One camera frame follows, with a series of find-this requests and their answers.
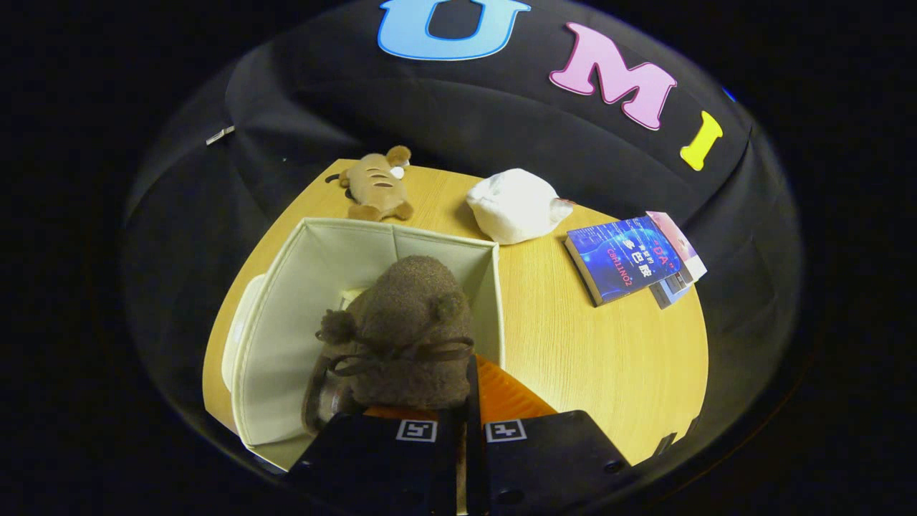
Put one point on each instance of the brown fuzzy shoe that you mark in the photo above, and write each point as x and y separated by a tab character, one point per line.
326	401
412	315

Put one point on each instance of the white plush toy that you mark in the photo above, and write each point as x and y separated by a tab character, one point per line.
512	204

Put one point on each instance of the pink book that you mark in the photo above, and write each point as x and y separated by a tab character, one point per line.
680	244

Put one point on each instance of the brown striped plush toy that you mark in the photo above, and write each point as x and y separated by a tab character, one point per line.
376	188

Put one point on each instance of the silver clip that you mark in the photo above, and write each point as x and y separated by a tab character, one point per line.
220	135

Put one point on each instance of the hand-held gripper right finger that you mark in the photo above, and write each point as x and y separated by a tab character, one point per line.
473	398

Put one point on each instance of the grey fabric storage box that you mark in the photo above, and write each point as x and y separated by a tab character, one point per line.
301	287

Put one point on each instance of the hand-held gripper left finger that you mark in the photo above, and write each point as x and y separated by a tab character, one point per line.
372	466

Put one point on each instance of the black backdrop cloth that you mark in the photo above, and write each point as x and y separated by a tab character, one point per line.
430	122

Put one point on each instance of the blue book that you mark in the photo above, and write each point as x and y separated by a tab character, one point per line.
623	258

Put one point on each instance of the grey book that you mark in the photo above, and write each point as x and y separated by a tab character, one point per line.
673	292

